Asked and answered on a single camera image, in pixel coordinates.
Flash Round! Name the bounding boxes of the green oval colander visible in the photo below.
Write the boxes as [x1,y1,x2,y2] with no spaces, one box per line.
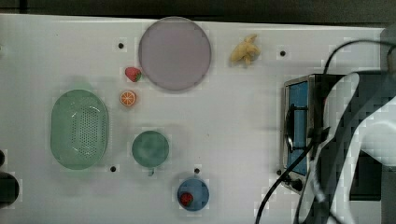
[50,90,109,170]

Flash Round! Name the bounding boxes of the purple round plate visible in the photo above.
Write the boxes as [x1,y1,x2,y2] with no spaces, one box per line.
[138,17,212,91]

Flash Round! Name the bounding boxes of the green cup with handle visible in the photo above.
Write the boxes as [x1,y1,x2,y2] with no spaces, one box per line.
[132,131,170,176]

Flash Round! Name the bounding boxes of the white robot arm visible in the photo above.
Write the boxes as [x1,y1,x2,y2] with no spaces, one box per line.
[293,71,395,224]

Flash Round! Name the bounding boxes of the red toy strawberry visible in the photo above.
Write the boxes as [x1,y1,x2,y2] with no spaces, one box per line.
[124,67,142,82]

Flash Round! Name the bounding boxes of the silver black toaster oven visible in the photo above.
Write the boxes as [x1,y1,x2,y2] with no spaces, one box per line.
[276,74,382,201]

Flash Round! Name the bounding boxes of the small red strawberry in bowl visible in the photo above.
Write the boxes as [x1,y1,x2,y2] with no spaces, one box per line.
[179,192,193,206]

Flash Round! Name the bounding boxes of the orange slice toy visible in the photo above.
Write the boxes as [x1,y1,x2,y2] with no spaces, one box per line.
[120,91,137,106]

